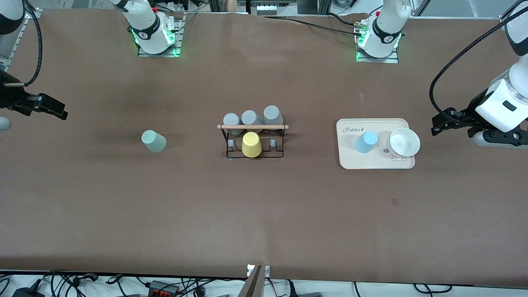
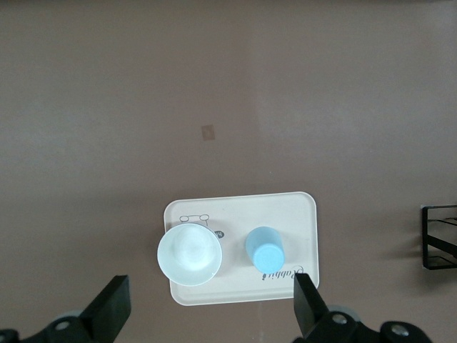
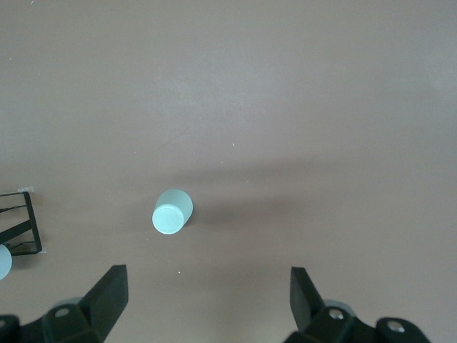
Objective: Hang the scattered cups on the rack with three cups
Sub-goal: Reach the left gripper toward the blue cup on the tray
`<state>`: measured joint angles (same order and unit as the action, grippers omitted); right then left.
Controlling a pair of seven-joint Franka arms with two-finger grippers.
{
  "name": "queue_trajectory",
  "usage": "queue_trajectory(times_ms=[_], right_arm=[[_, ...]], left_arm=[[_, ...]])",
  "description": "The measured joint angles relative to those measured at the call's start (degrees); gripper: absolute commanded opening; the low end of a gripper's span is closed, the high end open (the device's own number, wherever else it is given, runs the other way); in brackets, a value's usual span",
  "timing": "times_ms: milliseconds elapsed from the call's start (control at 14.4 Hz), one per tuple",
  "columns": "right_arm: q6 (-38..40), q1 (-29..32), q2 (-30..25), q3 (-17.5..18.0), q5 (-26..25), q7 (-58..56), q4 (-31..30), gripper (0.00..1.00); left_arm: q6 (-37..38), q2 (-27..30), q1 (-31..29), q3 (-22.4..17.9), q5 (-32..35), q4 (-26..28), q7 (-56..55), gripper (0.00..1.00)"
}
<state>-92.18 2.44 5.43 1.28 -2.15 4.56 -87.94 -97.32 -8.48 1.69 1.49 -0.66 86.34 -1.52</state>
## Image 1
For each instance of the white bowl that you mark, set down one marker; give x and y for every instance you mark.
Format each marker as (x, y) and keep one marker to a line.
(404, 142)

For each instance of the black box with red connectors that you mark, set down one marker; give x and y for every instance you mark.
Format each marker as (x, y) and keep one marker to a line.
(163, 288)

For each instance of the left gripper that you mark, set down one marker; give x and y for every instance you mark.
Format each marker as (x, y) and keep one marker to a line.
(473, 106)

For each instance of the white metal bracket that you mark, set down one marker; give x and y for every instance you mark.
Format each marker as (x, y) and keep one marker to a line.
(267, 271)

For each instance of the beige rabbit print tray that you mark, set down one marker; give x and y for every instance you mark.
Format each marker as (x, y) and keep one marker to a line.
(363, 161)

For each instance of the yellow cup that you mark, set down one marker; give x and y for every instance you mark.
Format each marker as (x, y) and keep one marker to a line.
(251, 146)

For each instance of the pale green cup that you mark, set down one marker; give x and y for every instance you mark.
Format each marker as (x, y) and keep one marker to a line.
(154, 142)

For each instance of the grey wedge post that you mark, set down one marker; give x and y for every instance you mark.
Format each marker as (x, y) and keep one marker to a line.
(252, 284)

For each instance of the grey cup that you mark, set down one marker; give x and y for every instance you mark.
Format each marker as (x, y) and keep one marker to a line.
(232, 119)
(273, 114)
(251, 117)

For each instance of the light blue cup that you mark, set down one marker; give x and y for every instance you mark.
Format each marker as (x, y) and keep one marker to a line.
(365, 143)

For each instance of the grey power strip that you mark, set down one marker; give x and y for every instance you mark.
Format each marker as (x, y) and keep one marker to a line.
(270, 9)

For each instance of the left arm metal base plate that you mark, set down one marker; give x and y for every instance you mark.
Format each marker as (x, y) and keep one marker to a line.
(377, 60)

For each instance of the black power adapter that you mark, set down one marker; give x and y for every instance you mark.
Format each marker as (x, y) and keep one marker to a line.
(29, 293)

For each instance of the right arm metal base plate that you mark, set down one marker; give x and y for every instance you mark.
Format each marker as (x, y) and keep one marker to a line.
(159, 55)

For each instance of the aluminium frame rail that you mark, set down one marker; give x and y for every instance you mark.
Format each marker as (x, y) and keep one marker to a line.
(12, 51)
(506, 21)

